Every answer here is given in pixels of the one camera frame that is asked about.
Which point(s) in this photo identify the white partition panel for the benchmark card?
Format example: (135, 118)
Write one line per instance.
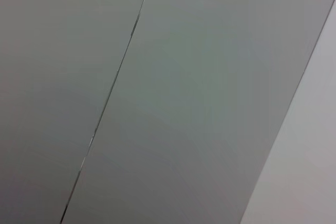
(47, 90)
(197, 90)
(309, 169)

